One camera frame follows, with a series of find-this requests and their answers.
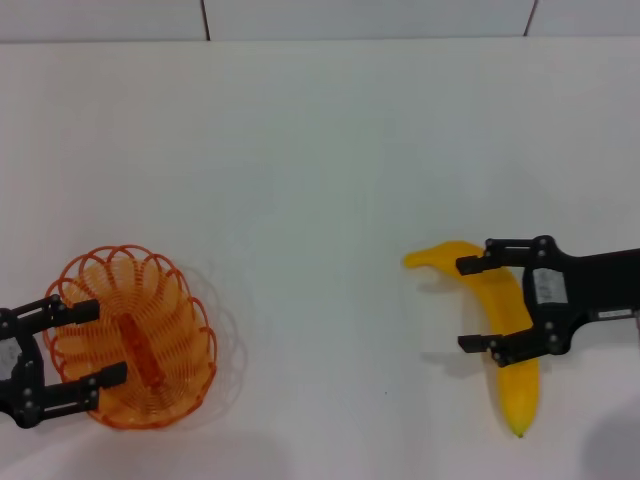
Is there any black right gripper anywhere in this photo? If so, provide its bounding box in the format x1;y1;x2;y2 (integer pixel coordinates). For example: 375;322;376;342
455;235;640;369

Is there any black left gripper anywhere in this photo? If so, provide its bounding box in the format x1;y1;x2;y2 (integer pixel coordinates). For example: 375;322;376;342
0;294;129;430

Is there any yellow banana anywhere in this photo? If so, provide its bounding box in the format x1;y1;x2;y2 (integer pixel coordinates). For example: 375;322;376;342
402;240;542;439

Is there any orange plastic wire basket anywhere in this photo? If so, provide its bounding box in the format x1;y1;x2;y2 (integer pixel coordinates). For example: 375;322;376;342
43;244;218;431

